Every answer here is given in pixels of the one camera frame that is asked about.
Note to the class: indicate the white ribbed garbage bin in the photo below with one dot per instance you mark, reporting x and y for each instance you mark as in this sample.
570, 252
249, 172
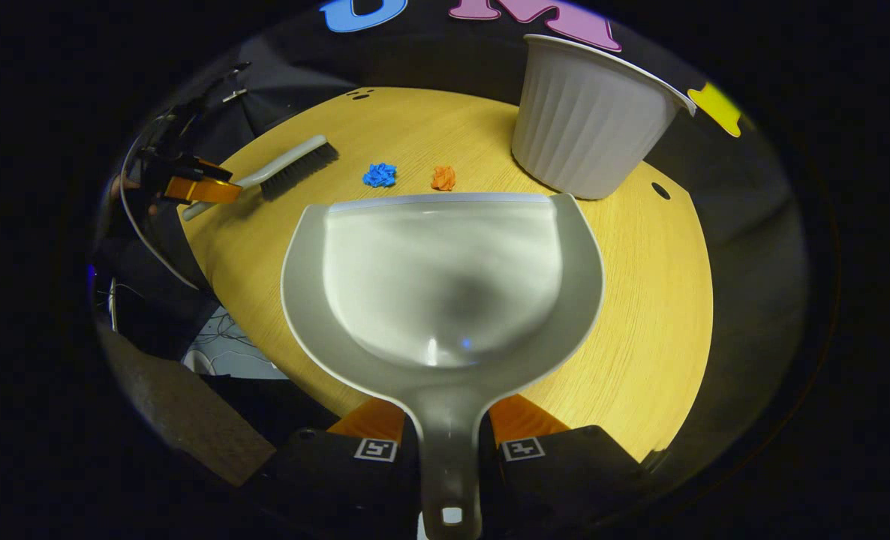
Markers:
587, 127

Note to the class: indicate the wooden desktop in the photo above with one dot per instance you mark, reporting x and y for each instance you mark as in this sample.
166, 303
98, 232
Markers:
640, 300

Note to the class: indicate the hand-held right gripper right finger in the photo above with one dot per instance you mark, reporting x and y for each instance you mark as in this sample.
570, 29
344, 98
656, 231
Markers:
557, 480

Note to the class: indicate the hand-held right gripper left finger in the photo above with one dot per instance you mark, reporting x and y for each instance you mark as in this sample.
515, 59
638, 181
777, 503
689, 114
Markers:
340, 480

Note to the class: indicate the silver binder clip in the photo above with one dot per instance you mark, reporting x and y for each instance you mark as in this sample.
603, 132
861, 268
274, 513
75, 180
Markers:
233, 95

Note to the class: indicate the orange paper ball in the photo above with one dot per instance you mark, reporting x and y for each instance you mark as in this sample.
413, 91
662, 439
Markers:
443, 178

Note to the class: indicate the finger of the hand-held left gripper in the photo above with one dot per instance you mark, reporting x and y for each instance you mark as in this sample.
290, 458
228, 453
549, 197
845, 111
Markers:
201, 190
211, 170

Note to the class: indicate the small white broom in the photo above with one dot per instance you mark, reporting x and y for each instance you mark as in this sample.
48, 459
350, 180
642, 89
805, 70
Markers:
295, 166

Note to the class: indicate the blue paper ball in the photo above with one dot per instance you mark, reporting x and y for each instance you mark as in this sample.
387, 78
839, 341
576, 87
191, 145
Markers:
379, 175

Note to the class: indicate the white plastic dustpan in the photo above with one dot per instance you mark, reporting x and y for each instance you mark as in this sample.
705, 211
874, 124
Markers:
445, 285

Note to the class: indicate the black backdrop cloth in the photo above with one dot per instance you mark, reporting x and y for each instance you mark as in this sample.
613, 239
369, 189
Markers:
745, 225

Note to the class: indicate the brown fabric surface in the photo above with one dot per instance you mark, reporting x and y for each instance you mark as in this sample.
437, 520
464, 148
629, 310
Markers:
190, 420

